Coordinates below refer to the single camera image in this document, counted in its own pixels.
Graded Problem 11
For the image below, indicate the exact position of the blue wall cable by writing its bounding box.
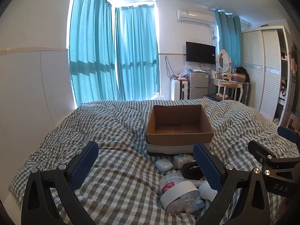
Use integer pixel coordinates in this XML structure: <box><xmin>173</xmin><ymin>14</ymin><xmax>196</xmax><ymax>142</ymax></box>
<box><xmin>165</xmin><ymin>56</ymin><xmax>175</xmax><ymax>78</ymax></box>

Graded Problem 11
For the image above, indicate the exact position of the white handheld device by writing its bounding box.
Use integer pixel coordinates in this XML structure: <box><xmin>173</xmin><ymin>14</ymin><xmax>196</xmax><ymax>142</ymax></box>
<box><xmin>199</xmin><ymin>181</ymin><xmax>218</xmax><ymax>202</ymax></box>

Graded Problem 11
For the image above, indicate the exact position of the white teal floss container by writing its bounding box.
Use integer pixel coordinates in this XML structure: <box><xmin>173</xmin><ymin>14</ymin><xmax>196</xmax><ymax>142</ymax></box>
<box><xmin>174</xmin><ymin>154</ymin><xmax>195</xmax><ymax>169</ymax></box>

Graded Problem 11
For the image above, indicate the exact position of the wide teal curtain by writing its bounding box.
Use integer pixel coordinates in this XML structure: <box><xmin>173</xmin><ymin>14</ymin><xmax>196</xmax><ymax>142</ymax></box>
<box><xmin>68</xmin><ymin>0</ymin><xmax>119</xmax><ymax>106</ymax></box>

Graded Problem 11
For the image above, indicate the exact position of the white dressing table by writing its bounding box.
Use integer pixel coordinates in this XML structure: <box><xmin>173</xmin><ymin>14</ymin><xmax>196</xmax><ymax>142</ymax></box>
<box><xmin>210</xmin><ymin>76</ymin><xmax>245</xmax><ymax>102</ymax></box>

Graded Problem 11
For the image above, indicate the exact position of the black bag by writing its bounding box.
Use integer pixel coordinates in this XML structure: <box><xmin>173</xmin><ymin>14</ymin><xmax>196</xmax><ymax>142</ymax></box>
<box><xmin>235</xmin><ymin>67</ymin><xmax>249</xmax><ymax>82</ymax></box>

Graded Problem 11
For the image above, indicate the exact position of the clear plastic bag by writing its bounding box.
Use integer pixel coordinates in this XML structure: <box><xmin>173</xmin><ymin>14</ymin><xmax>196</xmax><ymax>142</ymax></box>
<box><xmin>179</xmin><ymin>64</ymin><xmax>194</xmax><ymax>78</ymax></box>

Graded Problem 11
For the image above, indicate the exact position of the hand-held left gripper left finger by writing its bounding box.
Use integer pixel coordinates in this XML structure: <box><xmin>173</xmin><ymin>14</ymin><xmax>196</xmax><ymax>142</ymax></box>
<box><xmin>21</xmin><ymin>141</ymin><xmax>99</xmax><ymax>225</ymax></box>

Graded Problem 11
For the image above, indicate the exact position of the silver small fridge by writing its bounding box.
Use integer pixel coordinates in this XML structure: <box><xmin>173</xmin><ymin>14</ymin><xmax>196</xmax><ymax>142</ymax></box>
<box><xmin>189</xmin><ymin>71</ymin><xmax>211</xmax><ymax>99</ymax></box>

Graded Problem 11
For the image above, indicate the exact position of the white oval mirror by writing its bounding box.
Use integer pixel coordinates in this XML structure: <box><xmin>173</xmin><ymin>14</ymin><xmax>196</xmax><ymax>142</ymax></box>
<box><xmin>217</xmin><ymin>49</ymin><xmax>231</xmax><ymax>73</ymax></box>

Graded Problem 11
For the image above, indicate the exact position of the grey white checked blanket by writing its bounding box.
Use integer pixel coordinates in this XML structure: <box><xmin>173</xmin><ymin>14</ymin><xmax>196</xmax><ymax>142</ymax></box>
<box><xmin>9</xmin><ymin>98</ymin><xmax>300</xmax><ymax>225</ymax></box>

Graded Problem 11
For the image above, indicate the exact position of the pink chair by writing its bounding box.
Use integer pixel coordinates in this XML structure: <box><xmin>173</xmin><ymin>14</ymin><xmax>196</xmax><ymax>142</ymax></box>
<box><xmin>217</xmin><ymin>82</ymin><xmax>238</xmax><ymax>101</ymax></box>

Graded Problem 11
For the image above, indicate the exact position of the narrow teal curtain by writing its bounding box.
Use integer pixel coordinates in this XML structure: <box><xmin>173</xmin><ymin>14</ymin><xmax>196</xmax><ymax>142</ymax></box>
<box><xmin>214</xmin><ymin>10</ymin><xmax>243</xmax><ymax>75</ymax></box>

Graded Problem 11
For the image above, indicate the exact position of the white earbud case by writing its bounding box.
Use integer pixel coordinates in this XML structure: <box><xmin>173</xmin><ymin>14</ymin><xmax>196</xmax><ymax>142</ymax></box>
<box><xmin>155</xmin><ymin>159</ymin><xmax>173</xmax><ymax>172</ymax></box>

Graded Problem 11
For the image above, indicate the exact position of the white suitcase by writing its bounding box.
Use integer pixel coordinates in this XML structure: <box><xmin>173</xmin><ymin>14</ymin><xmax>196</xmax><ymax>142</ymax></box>
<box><xmin>171</xmin><ymin>80</ymin><xmax>189</xmax><ymax>101</ymax></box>

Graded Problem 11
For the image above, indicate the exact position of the black round case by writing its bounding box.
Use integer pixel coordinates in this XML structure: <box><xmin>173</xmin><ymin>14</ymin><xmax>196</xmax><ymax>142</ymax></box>
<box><xmin>182</xmin><ymin>160</ymin><xmax>204</xmax><ymax>180</ymax></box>

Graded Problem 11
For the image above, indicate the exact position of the clear round plastic container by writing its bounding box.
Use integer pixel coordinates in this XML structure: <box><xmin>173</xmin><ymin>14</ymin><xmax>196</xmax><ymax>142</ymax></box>
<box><xmin>159</xmin><ymin>173</ymin><xmax>207</xmax><ymax>214</ymax></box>

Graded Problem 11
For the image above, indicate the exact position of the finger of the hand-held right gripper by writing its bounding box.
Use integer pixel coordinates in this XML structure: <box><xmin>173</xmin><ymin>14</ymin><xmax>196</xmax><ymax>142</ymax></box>
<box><xmin>248</xmin><ymin>140</ymin><xmax>277</xmax><ymax>163</ymax></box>
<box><xmin>277</xmin><ymin>126</ymin><xmax>300</xmax><ymax>143</ymax></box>

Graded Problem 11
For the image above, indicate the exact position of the black wall television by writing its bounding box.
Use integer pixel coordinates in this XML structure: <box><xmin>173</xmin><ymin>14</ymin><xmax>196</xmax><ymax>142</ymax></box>
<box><xmin>186</xmin><ymin>41</ymin><xmax>216</xmax><ymax>65</ymax></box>

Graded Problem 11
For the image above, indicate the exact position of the white sliding wardrobe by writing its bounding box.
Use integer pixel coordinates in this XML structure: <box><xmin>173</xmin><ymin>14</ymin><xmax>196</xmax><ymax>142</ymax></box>
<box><xmin>241</xmin><ymin>26</ymin><xmax>293</xmax><ymax>125</ymax></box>

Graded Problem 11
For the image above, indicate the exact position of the white air conditioner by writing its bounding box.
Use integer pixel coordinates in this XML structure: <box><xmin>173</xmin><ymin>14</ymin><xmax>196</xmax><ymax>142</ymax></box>
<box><xmin>176</xmin><ymin>9</ymin><xmax>215</xmax><ymax>26</ymax></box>

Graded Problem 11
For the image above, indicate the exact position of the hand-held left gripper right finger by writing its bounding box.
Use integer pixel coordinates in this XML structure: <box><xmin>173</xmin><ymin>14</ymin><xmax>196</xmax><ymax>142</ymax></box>
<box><xmin>193</xmin><ymin>142</ymin><xmax>273</xmax><ymax>225</ymax></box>

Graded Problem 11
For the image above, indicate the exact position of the brown cardboard box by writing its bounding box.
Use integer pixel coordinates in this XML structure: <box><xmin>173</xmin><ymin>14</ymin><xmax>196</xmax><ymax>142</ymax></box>
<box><xmin>145</xmin><ymin>104</ymin><xmax>215</xmax><ymax>156</ymax></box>

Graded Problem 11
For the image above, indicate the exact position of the pink plastic stool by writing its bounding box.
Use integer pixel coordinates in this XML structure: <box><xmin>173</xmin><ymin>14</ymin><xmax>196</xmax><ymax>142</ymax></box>
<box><xmin>285</xmin><ymin>115</ymin><xmax>300</xmax><ymax>132</ymax></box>

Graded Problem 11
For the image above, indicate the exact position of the black padded bench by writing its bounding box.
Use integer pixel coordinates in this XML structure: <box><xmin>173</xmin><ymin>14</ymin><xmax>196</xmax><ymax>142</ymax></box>
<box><xmin>203</xmin><ymin>94</ymin><xmax>235</xmax><ymax>102</ymax></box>

